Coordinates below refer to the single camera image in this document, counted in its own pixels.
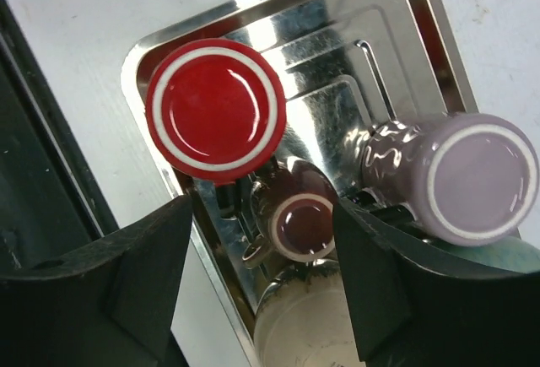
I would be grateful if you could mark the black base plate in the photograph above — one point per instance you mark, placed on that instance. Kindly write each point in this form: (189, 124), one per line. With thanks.
(50, 200)

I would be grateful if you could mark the lilac ceramic mug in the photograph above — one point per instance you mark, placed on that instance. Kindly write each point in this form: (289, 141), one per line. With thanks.
(467, 178)

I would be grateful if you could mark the stainless steel tray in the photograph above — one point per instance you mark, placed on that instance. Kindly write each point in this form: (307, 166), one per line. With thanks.
(346, 66)

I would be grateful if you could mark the small dark brown cup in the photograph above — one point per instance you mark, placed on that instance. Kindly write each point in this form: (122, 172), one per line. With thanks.
(292, 205)

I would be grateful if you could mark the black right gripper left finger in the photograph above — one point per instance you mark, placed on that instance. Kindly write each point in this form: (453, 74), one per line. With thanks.
(109, 303)

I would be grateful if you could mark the red ceramic mug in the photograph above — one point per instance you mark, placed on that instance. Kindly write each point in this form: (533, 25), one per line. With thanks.
(215, 110)

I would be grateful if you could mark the cream ceramic mug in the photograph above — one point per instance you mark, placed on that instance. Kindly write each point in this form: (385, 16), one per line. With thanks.
(302, 319)

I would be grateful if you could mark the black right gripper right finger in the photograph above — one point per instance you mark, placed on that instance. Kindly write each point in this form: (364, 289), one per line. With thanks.
(413, 304)

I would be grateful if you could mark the teal speckled ceramic mug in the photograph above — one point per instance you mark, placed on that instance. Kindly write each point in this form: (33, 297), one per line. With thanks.
(510, 254)

